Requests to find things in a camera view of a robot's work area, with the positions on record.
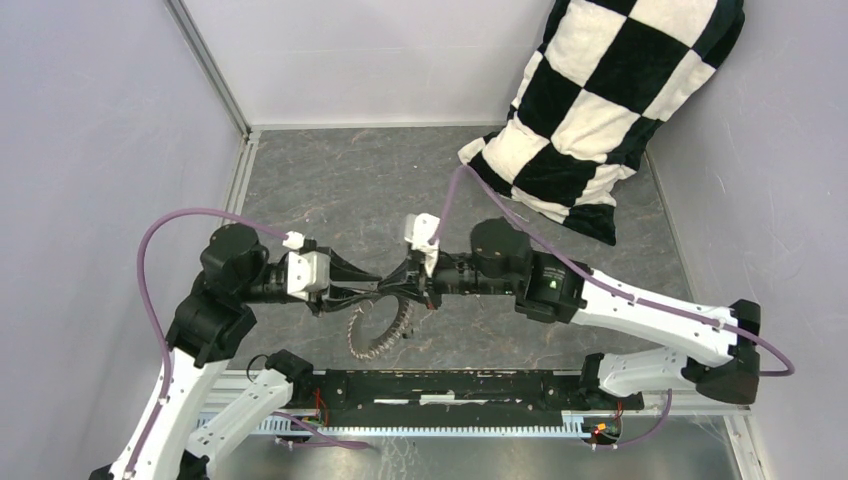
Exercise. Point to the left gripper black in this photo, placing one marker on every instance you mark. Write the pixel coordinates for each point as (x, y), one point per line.
(342, 269)

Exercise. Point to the metal disc with key rings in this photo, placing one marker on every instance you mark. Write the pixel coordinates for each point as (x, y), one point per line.
(376, 325)

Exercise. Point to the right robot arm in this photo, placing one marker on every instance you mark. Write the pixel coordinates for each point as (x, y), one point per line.
(704, 348)

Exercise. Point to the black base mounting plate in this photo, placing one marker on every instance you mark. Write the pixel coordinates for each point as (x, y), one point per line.
(431, 415)

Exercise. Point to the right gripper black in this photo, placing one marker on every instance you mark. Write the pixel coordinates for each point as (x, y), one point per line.
(417, 285)

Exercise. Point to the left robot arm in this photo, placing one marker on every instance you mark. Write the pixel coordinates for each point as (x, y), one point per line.
(208, 328)

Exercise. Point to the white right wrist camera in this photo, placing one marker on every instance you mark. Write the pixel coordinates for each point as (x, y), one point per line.
(419, 230)

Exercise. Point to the black and white checkered pillow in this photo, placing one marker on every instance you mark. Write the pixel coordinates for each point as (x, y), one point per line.
(606, 76)

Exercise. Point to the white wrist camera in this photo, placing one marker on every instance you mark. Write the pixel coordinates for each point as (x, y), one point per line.
(419, 230)
(307, 272)

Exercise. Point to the aluminium corner post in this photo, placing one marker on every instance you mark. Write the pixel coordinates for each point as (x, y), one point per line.
(190, 31)

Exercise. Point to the white slotted cable duct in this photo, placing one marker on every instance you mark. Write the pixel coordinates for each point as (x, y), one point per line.
(569, 427)

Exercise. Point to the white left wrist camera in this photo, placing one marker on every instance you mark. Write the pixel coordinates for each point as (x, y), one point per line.
(307, 272)

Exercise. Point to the aluminium frame rail front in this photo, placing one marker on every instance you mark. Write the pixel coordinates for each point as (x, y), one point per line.
(547, 390)

